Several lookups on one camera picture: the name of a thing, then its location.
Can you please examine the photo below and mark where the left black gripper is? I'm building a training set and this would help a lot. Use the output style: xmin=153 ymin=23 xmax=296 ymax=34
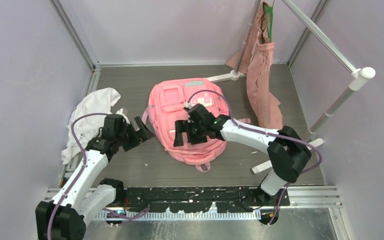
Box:
xmin=115 ymin=116 xmax=154 ymax=151

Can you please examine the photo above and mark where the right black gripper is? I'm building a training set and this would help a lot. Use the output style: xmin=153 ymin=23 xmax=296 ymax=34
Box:
xmin=175 ymin=118 xmax=209 ymax=147

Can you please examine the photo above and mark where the pink student backpack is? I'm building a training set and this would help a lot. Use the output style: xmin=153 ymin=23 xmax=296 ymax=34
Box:
xmin=141 ymin=78 xmax=229 ymax=173

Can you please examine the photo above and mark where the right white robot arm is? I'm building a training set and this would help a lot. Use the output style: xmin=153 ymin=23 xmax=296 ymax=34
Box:
xmin=173 ymin=103 xmax=312 ymax=206

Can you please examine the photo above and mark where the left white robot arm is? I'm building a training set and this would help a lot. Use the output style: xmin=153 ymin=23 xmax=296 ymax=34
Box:
xmin=35 ymin=114 xmax=154 ymax=240

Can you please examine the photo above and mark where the white cloth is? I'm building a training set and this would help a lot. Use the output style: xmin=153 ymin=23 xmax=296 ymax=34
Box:
xmin=61 ymin=87 xmax=121 ymax=165

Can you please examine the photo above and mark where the pink hanging garment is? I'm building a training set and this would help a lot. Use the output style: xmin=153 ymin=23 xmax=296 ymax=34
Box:
xmin=225 ymin=1 xmax=284 ymax=129

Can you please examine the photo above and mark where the green clothes hanger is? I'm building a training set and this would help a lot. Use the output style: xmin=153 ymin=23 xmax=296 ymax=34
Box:
xmin=263 ymin=2 xmax=274 ymax=44

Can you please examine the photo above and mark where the white clothes rack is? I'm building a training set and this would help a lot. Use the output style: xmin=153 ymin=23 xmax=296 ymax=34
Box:
xmin=205 ymin=0 xmax=376 ymax=175

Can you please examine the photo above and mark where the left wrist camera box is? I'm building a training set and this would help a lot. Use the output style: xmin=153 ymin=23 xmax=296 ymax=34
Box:
xmin=116 ymin=108 xmax=130 ymax=124

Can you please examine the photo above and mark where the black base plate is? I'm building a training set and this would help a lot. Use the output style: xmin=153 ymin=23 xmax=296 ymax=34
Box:
xmin=108 ymin=186 xmax=290 ymax=214

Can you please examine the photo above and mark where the white perforated cable rail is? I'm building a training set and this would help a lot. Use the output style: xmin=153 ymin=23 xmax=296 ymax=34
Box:
xmin=89 ymin=210 xmax=262 ymax=222

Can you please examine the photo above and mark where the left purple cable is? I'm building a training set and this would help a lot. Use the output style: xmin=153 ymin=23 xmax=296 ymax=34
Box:
xmin=46 ymin=113 xmax=151 ymax=240

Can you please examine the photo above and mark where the purple cable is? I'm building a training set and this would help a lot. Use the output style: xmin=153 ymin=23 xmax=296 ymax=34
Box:
xmin=46 ymin=113 xmax=151 ymax=240
xmin=185 ymin=89 xmax=324 ymax=226

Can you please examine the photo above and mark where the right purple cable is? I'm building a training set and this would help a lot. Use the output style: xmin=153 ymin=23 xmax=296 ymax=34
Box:
xmin=185 ymin=89 xmax=324 ymax=226

